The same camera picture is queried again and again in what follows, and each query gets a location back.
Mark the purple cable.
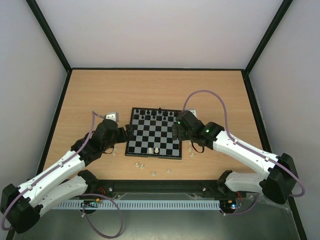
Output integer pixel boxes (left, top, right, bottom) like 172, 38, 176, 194
183, 89, 306, 216
0, 111, 124, 238

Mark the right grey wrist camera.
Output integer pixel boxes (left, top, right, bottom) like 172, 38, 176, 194
189, 109, 197, 117

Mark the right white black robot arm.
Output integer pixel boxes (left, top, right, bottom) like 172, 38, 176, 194
172, 110, 298, 205

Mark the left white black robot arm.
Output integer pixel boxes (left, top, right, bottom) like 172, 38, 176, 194
0, 119, 133, 234

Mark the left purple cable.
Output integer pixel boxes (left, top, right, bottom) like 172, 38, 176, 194
0, 111, 124, 238

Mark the black and silver chessboard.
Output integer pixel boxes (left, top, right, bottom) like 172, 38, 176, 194
125, 107, 182, 160

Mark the black enclosure frame post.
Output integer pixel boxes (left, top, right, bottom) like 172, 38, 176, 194
26, 0, 72, 73

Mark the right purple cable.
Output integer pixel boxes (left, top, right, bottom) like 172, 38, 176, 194
183, 89, 306, 216

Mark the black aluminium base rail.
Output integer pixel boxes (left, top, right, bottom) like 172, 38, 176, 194
24, 178, 291, 201

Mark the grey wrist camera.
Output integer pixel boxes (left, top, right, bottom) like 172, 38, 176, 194
189, 109, 197, 117
105, 112, 119, 123

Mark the white slotted cable duct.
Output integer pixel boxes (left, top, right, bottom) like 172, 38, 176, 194
54, 199, 221, 211

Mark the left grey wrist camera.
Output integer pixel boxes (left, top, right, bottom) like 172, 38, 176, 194
105, 112, 119, 123

